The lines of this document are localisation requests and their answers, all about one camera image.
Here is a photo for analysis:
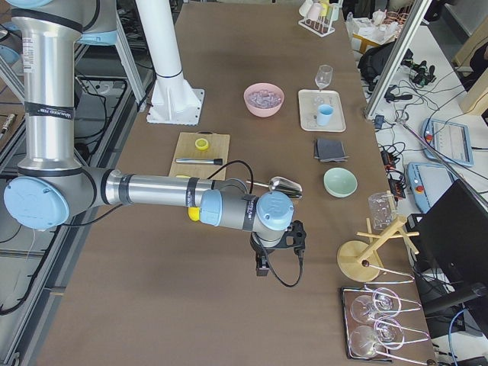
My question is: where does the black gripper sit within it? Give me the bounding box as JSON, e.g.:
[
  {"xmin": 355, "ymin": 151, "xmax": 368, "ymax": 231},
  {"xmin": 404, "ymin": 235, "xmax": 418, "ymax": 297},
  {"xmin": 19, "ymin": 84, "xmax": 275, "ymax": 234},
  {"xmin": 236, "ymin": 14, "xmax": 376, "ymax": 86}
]
[{"xmin": 250, "ymin": 233, "xmax": 274, "ymax": 277}]

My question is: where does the silver metal ice scoop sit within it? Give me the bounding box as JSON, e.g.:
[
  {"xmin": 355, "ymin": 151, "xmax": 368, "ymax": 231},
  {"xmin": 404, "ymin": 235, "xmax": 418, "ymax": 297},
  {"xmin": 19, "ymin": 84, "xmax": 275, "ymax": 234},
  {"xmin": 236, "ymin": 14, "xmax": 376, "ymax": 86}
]
[{"xmin": 253, "ymin": 176, "xmax": 303, "ymax": 199}]

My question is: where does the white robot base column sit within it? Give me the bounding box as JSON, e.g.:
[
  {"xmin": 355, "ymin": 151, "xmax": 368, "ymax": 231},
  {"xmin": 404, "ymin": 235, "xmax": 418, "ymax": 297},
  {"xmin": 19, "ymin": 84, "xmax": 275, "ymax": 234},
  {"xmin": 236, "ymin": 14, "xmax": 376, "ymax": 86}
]
[{"xmin": 136, "ymin": 0, "xmax": 204, "ymax": 126}]

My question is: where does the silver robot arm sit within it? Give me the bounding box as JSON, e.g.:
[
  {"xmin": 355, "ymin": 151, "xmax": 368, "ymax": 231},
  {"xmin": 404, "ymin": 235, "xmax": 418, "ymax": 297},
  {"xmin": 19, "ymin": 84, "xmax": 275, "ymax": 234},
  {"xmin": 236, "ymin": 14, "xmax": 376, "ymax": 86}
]
[{"xmin": 4, "ymin": 1, "xmax": 304, "ymax": 275}]

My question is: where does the wooden cup tree stand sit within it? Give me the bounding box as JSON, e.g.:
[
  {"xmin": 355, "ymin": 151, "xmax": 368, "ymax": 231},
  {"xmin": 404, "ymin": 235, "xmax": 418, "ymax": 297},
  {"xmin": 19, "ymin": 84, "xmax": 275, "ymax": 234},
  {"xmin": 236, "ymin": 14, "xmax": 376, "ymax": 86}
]
[{"xmin": 337, "ymin": 213, "xmax": 419, "ymax": 284}]

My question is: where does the light blue cup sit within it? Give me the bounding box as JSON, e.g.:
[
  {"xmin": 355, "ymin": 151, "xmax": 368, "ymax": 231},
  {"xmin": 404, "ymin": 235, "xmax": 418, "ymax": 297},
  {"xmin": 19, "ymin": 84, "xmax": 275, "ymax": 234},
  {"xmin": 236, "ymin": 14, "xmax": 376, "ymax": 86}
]
[{"xmin": 316, "ymin": 104, "xmax": 334, "ymax": 127}]

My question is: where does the clear ice cubes pile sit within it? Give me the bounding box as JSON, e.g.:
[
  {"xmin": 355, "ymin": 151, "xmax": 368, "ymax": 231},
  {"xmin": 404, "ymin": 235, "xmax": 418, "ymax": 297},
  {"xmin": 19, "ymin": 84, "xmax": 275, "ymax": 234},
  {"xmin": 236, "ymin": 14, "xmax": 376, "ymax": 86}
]
[{"xmin": 246, "ymin": 89, "xmax": 282, "ymax": 109}]

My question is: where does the whole yellow lemon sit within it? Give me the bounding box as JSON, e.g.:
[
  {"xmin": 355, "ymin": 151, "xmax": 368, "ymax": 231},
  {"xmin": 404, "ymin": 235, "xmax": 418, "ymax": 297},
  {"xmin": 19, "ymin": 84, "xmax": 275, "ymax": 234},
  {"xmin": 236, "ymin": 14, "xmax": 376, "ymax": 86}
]
[{"xmin": 188, "ymin": 207, "xmax": 200, "ymax": 222}]

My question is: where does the steel muddler black tip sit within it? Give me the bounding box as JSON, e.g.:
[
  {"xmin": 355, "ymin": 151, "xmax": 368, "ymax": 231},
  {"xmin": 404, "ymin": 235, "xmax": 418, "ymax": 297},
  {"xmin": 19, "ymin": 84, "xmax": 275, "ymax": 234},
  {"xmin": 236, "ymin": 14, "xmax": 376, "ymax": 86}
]
[{"xmin": 175, "ymin": 158, "xmax": 223, "ymax": 166}]

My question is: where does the green ceramic bowl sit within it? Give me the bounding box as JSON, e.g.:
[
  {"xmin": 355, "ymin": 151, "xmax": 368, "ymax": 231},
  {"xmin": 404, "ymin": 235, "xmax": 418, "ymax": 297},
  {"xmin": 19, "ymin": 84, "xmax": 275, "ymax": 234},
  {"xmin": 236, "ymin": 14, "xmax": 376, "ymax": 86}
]
[{"xmin": 323, "ymin": 168, "xmax": 358, "ymax": 198}]

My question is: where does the black wine glass rack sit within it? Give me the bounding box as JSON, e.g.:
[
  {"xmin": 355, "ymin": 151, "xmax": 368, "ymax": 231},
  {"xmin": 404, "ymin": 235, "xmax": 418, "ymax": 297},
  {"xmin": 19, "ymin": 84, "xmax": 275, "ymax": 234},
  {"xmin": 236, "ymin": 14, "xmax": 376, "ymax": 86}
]
[{"xmin": 340, "ymin": 287, "xmax": 437, "ymax": 365}]

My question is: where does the lower hanging wine glass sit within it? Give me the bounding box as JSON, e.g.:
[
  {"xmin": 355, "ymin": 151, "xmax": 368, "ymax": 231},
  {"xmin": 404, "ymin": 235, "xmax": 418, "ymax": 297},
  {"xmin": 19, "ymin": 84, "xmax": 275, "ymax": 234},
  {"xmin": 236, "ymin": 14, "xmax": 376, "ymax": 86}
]
[{"xmin": 348, "ymin": 316, "xmax": 430, "ymax": 355}]

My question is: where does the hanging wine glass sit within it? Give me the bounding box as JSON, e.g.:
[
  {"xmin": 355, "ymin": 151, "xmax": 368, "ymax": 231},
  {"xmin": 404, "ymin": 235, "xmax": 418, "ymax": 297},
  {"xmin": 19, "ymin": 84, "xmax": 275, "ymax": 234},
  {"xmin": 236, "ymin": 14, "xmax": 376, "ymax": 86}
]
[
  {"xmin": 349, "ymin": 287, "xmax": 422, "ymax": 324},
  {"xmin": 348, "ymin": 316, "xmax": 430, "ymax": 355}
]

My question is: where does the upper hanging wine glass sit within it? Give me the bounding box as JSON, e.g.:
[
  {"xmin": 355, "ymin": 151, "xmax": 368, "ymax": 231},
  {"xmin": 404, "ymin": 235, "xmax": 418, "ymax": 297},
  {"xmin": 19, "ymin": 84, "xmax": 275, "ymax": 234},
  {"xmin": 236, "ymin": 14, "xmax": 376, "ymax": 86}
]
[{"xmin": 349, "ymin": 287, "xmax": 422, "ymax": 324}]

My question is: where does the bamboo cutting board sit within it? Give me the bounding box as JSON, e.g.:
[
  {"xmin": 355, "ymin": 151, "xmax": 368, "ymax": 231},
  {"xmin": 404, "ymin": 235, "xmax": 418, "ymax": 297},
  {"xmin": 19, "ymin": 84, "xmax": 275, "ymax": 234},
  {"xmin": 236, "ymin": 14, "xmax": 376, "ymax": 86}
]
[{"xmin": 169, "ymin": 132, "xmax": 230, "ymax": 178}]

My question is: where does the hanging glass on stand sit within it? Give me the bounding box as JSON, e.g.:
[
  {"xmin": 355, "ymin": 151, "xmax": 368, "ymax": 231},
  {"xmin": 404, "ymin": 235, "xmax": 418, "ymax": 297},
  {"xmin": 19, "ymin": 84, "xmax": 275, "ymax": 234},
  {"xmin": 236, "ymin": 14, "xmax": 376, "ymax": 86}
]
[{"xmin": 368, "ymin": 191, "xmax": 397, "ymax": 230}]

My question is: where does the grey folded cloth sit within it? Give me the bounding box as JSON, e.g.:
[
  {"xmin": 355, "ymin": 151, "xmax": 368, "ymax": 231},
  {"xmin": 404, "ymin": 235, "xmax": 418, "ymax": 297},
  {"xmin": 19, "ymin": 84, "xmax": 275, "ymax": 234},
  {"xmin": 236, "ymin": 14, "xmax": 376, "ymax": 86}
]
[{"xmin": 314, "ymin": 138, "xmax": 348, "ymax": 162}]

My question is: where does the halved lemon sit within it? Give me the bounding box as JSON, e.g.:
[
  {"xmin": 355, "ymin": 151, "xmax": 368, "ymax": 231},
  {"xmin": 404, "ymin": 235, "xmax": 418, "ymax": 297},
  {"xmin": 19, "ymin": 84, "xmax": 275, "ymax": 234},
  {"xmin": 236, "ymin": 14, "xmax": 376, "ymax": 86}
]
[{"xmin": 194, "ymin": 138, "xmax": 210, "ymax": 151}]

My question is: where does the pink bowl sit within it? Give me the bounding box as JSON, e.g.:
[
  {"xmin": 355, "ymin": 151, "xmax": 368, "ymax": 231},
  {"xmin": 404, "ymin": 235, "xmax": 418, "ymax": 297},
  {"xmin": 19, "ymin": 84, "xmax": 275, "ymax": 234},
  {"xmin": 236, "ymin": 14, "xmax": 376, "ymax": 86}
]
[{"xmin": 243, "ymin": 82, "xmax": 284, "ymax": 117}]

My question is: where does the cream serving tray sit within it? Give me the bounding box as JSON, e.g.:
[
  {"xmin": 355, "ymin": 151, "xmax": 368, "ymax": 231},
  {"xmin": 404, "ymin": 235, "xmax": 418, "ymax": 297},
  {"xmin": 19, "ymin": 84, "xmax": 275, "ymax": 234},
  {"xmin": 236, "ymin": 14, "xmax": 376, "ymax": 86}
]
[{"xmin": 298, "ymin": 89, "xmax": 346, "ymax": 133}]

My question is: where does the teach pendant lower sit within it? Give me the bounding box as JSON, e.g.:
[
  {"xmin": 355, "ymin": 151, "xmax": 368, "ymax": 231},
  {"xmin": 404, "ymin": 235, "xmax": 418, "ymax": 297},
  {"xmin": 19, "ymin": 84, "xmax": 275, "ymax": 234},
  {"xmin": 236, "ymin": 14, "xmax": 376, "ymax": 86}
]
[{"xmin": 406, "ymin": 162, "xmax": 454, "ymax": 213}]

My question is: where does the teach pendant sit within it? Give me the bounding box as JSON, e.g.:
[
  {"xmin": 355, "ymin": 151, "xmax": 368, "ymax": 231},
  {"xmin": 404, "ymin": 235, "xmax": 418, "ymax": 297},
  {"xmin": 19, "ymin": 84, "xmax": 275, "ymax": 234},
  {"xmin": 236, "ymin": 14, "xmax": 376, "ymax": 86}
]
[
  {"xmin": 420, "ymin": 118, "xmax": 474, "ymax": 167},
  {"xmin": 406, "ymin": 162, "xmax": 454, "ymax": 213}
]

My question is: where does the black monitor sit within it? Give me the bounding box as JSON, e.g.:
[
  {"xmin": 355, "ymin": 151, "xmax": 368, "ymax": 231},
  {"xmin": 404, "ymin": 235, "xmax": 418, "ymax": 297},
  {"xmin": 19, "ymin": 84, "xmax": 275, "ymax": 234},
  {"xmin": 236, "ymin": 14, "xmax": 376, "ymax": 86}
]
[{"xmin": 406, "ymin": 178, "xmax": 488, "ymax": 317}]

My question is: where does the clear wine glass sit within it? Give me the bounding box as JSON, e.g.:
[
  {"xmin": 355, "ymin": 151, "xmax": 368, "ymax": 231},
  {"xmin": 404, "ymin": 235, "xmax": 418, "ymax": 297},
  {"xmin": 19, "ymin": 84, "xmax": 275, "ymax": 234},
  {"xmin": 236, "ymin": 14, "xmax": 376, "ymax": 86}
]
[{"xmin": 314, "ymin": 65, "xmax": 333, "ymax": 104}]

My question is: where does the teach pendant upper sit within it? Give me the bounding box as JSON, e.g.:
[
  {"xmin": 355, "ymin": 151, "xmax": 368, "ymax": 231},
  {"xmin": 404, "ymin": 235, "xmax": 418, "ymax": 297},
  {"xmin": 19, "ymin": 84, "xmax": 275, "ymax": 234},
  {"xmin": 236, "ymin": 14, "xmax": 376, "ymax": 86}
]
[{"xmin": 420, "ymin": 118, "xmax": 474, "ymax": 167}]

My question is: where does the black backpack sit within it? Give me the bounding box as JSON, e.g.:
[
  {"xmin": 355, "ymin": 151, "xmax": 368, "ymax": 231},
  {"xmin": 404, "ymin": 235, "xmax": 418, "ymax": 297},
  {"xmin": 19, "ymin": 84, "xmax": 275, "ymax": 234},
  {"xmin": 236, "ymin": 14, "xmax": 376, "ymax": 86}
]
[{"xmin": 358, "ymin": 41, "xmax": 396, "ymax": 92}]

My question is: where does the white dish rack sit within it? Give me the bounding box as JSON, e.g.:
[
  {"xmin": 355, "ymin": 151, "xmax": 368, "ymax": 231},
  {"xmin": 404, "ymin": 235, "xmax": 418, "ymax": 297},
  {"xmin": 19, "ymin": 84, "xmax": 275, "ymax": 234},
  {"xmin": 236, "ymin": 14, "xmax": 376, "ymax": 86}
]
[{"xmin": 298, "ymin": 0, "xmax": 343, "ymax": 37}]

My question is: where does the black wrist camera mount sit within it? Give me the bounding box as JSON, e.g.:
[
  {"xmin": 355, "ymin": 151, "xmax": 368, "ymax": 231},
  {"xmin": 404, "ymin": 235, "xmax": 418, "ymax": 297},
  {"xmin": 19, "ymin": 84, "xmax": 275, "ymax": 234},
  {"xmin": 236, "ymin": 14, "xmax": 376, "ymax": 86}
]
[{"xmin": 278, "ymin": 220, "xmax": 307, "ymax": 258}]

